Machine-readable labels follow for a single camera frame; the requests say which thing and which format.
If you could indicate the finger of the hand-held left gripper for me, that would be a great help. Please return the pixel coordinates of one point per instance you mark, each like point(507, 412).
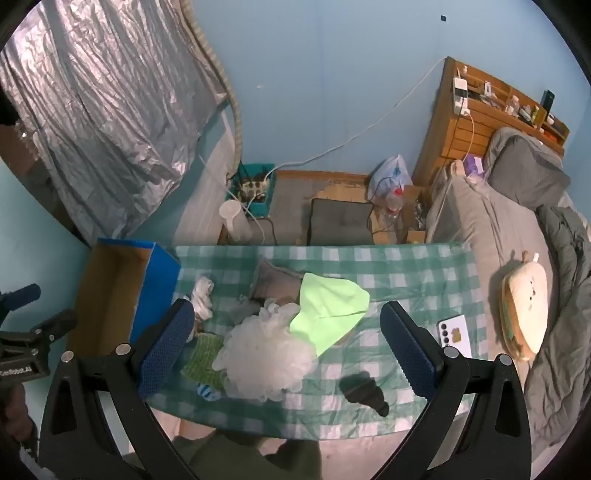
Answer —
point(21, 296)
point(55, 324)

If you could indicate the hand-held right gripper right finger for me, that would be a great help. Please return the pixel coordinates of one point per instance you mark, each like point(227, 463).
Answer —
point(406, 355)

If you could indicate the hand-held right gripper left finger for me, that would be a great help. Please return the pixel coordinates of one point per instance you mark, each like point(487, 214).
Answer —
point(166, 346)

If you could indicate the green scrub cloth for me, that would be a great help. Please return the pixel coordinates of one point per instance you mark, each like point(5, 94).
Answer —
point(203, 357)

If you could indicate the cardboard box with blue outside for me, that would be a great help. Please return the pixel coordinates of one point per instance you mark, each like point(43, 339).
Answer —
point(111, 286)

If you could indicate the light green cloth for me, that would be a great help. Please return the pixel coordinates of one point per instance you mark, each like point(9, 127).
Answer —
point(328, 300)

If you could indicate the white mesh bath pouf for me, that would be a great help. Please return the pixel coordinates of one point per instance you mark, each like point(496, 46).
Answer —
point(263, 355)

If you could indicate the person's left forearm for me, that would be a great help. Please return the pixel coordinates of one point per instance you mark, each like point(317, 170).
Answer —
point(14, 406)

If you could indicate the white smartphone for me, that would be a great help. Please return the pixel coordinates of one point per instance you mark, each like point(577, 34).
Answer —
point(455, 337)

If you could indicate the blue striped sock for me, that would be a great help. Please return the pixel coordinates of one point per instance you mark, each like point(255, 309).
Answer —
point(207, 391)

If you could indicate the white socks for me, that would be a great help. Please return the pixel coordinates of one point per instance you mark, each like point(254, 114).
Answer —
point(202, 295)

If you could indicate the green checkered cloth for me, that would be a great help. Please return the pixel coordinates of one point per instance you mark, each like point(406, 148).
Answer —
point(406, 277)

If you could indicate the grey fleece-lined slipper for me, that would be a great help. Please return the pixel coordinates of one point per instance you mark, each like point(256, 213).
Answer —
point(272, 281)

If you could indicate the cream plush toy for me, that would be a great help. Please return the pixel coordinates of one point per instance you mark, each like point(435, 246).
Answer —
point(526, 304)

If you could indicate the person's olive green clothing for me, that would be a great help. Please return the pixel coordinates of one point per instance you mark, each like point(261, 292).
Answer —
point(249, 457)

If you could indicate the bed with grey sheet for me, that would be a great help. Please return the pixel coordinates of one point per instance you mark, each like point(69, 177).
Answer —
point(485, 230)

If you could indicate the grey seat cushion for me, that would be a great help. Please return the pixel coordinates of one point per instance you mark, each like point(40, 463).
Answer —
point(339, 221)

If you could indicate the clear plastic bottle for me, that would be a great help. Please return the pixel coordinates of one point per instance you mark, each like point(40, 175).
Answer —
point(395, 203)

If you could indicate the small brown cardboard box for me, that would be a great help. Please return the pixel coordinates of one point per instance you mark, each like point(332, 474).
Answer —
point(411, 194)

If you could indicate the grey duvet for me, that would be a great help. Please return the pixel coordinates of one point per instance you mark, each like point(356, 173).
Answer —
point(563, 277)

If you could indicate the beige power strip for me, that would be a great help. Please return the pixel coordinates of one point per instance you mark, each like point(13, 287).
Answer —
point(253, 187)

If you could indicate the white plastic bag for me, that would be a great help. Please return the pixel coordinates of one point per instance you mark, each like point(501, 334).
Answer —
point(392, 173)

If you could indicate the teal plastic crate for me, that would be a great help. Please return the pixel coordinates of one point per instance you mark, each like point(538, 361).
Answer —
point(254, 168)

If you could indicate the purple packet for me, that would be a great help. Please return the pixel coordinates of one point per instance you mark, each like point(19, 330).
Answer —
point(473, 166)

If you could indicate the grey pillow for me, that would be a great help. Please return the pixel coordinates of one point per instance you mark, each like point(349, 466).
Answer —
point(526, 170)

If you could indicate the wooden headboard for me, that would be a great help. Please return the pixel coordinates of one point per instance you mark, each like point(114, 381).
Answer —
point(457, 138)

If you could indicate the silver foil curtain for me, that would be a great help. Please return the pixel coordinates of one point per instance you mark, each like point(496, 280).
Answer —
point(115, 92)

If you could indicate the white power strip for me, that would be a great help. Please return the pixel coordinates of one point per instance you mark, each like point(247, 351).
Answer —
point(460, 97)

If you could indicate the small yellow bottle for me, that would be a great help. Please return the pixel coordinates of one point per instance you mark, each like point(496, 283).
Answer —
point(536, 116)

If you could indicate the small white bottle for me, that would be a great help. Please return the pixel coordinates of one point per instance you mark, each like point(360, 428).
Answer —
point(512, 104)

